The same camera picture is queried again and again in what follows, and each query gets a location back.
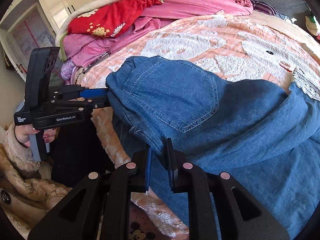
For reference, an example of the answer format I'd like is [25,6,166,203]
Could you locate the white door hello kitty curtain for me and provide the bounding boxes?
[1,2,55,81]

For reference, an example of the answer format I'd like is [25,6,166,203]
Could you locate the red floral garment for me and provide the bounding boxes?
[67,0,163,37]

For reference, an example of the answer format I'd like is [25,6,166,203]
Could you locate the purple striped pillow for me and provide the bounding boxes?
[250,0,278,16]

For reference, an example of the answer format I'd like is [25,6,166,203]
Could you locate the blue denim pants lace trim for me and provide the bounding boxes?
[106,56,319,238]

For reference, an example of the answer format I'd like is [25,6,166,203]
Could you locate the pink quilt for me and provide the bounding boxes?
[62,0,253,72]

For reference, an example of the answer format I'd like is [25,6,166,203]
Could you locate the left hand painted nails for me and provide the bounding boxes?
[15,125,57,147]

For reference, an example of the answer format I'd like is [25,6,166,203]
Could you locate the pile of clothes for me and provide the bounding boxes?
[305,14,320,40]

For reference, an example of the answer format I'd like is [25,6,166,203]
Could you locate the pink bear pattern blanket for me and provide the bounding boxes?
[79,15,319,237]

